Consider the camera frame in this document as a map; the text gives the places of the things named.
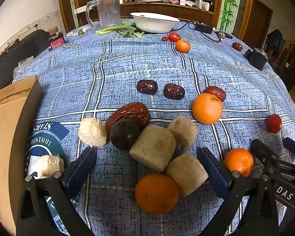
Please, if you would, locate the green bok choy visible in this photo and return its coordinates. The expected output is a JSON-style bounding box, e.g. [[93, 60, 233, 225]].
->
[[95, 21, 145, 38]]

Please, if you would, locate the wooden door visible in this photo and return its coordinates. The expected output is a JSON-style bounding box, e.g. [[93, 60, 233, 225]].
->
[[243, 0, 273, 50]]

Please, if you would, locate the large red date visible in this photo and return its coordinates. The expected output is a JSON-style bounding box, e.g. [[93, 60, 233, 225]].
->
[[105, 102, 151, 133]]

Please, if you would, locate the wooden chair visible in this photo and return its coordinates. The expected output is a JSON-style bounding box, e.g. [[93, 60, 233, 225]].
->
[[268, 36, 295, 109]]

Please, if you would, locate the blue checked tablecloth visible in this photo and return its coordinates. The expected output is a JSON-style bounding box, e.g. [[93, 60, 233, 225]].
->
[[12, 17, 295, 236]]

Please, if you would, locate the black bag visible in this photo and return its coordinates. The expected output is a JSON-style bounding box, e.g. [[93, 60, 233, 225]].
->
[[267, 29, 286, 54]]

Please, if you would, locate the black leather sofa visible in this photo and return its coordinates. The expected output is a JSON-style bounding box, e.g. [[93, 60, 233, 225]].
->
[[0, 28, 52, 91]]

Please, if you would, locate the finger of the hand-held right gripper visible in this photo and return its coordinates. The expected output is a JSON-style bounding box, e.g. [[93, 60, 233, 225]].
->
[[250, 139, 295, 183], [283, 137, 295, 154]]

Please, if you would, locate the bamboo wall sticker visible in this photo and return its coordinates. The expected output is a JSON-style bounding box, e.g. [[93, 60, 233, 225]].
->
[[218, 0, 239, 31]]

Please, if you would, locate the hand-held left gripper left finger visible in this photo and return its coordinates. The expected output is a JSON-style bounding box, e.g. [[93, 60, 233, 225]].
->
[[16, 147, 97, 236]]

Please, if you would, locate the white bowl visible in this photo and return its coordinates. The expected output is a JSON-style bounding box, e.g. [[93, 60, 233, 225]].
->
[[130, 12, 180, 33]]

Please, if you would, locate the dark purple passion fruit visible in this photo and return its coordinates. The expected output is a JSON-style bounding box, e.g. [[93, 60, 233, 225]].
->
[[110, 119, 141, 150]]

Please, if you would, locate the clear plastic pitcher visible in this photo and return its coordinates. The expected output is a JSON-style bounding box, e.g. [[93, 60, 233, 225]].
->
[[86, 0, 122, 30]]

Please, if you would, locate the wooden counter cabinet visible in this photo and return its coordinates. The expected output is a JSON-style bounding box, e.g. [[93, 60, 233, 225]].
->
[[56, 0, 255, 40]]

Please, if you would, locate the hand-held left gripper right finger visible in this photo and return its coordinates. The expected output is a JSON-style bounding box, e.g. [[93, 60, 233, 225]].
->
[[197, 147, 279, 236]]

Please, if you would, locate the pink box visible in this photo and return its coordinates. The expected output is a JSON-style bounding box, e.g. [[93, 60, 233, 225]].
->
[[49, 36, 65, 50]]

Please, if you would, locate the brown cardboard box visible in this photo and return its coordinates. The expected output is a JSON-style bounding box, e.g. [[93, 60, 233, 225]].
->
[[0, 76, 45, 229]]

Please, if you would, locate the black box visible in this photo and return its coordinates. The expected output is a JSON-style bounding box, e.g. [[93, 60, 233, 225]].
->
[[244, 47, 268, 71]]

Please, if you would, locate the black power adapter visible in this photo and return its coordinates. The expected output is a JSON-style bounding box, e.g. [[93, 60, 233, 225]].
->
[[195, 23, 213, 34]]

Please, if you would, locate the small orange mandarin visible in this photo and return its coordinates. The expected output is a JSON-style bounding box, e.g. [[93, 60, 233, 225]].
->
[[175, 40, 191, 53]]

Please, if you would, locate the crumpled clear plastic bag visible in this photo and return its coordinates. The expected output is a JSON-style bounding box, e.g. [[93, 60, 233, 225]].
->
[[17, 55, 36, 69]]

